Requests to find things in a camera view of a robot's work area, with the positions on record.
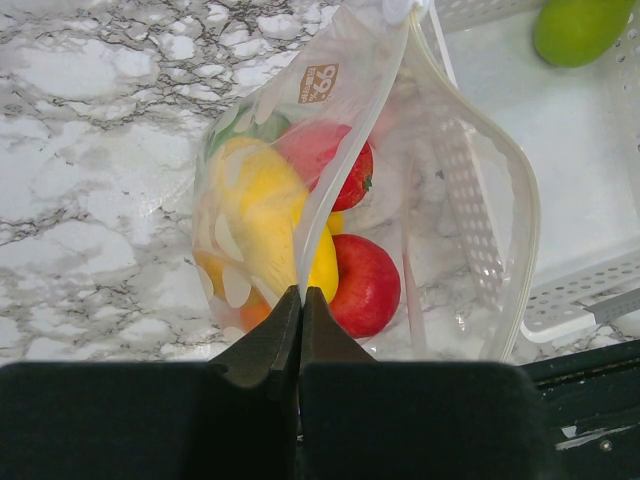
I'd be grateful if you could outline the white perforated plastic basket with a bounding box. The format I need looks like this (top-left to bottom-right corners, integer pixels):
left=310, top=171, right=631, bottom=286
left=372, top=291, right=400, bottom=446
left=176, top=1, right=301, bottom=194
left=423, top=1, right=639, bottom=343

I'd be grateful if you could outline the yellow orange toy lemon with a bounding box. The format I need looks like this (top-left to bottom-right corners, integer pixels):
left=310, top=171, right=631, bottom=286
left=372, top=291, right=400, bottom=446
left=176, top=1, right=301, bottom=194
left=193, top=249, right=266, bottom=309

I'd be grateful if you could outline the clear zip top bag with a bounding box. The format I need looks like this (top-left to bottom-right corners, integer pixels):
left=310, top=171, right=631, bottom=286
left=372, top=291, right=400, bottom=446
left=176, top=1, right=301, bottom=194
left=192, top=1, right=540, bottom=362

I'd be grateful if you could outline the black metal base rail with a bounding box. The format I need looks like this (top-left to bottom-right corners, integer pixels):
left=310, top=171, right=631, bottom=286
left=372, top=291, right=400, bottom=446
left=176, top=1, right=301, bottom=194
left=523, top=340, right=639, bottom=479

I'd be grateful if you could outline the green toy pear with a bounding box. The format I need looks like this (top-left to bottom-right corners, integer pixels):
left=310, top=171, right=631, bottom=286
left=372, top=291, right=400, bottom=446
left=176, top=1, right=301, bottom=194
left=533, top=0, right=636, bottom=68

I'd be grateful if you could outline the red toy pomegranate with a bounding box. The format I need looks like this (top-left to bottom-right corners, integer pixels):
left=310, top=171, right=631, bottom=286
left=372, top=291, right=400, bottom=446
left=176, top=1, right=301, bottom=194
left=276, top=120, right=374, bottom=212

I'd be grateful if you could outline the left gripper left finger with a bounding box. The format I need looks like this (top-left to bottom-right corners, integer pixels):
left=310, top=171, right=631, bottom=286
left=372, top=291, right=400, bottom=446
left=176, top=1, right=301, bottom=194
left=1, top=288, right=301, bottom=479

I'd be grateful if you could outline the yellow toy pear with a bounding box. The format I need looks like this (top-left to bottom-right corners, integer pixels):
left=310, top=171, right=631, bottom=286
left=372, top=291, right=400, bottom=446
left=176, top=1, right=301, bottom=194
left=327, top=211, right=344, bottom=235

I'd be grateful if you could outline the yellow toy mango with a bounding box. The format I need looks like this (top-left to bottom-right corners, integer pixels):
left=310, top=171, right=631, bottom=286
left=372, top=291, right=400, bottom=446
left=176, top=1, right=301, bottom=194
left=209, top=136, right=309, bottom=299

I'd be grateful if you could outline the green toy watermelon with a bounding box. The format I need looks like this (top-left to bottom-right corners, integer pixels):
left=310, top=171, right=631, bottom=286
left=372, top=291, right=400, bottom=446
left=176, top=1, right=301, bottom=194
left=204, top=105, right=291, bottom=158

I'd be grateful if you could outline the red toy apple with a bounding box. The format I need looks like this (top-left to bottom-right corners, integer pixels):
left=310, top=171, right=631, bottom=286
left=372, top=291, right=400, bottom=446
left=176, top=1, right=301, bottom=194
left=329, top=234, right=401, bottom=339

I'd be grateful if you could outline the orange toy fruit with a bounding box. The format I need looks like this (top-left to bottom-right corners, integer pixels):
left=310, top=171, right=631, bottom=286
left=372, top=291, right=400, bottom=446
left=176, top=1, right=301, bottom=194
left=239, top=302, right=272, bottom=332

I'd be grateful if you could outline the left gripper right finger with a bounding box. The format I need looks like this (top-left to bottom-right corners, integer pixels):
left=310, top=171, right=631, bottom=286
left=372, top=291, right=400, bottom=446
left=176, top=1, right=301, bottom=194
left=299, top=288, right=564, bottom=479

